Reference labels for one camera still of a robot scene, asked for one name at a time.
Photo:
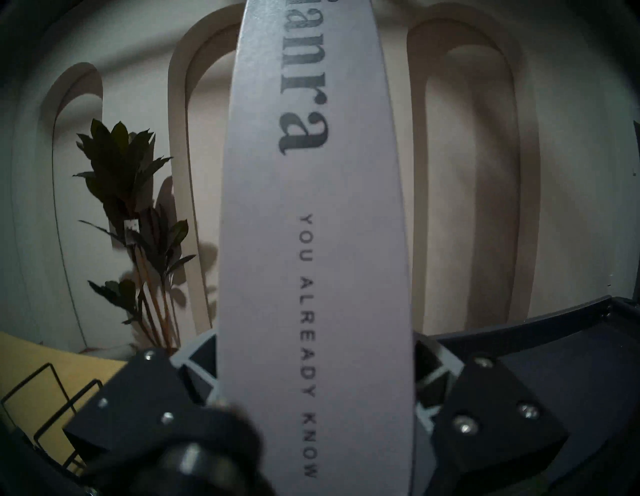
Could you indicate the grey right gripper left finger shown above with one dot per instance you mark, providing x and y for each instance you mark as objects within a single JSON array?
[{"x": 130, "y": 400}]

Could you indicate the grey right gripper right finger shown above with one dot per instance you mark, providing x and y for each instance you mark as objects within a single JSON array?
[{"x": 495, "y": 425}]

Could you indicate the grey ianra hardcover book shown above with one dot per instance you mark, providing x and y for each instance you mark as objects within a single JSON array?
[{"x": 320, "y": 300}]

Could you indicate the dark metal utility cart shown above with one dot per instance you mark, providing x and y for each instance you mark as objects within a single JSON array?
[{"x": 575, "y": 370}]

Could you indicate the small white plant tag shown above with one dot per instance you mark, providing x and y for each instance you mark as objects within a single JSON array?
[{"x": 131, "y": 231}]

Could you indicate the dark green potted plant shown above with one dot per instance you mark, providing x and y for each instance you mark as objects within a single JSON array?
[{"x": 117, "y": 165}]

